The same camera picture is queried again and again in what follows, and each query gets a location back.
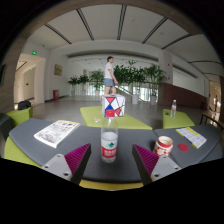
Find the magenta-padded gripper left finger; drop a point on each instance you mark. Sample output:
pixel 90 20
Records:
pixel 61 165

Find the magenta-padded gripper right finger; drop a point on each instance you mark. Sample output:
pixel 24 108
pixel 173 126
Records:
pixel 160 165

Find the clear red-capped water bottle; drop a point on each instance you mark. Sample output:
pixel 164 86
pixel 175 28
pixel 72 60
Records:
pixel 109 143

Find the small clear water bottle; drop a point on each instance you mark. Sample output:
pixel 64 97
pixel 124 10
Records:
pixel 173 110

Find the red and white mug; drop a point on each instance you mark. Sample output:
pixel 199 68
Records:
pixel 163 146

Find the white illustrated magazine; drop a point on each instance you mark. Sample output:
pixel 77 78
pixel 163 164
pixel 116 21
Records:
pixel 56 132

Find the white and yellow booklet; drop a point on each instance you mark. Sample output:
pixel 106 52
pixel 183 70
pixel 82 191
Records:
pixel 191 136

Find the yellow-green table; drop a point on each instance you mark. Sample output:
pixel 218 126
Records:
pixel 133 122
pixel 181 120

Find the red trash bin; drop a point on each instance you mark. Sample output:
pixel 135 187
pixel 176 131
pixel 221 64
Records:
pixel 55 95

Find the black backpack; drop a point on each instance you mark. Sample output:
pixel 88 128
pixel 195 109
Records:
pixel 24 105

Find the wooden bench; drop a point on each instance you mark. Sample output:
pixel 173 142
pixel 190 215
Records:
pixel 213 118

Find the white red blue cube box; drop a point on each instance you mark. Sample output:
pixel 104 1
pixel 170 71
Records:
pixel 113 104

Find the person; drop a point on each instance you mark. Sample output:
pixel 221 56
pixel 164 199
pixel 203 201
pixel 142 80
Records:
pixel 215 102
pixel 109 75

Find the row of potted plants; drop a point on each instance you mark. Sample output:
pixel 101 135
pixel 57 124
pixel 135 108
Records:
pixel 133 75

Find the green exit sign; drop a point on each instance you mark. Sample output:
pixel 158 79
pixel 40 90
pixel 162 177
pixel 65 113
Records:
pixel 34 53

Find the yellowish wall picture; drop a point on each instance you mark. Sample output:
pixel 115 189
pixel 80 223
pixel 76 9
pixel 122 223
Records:
pixel 58 70

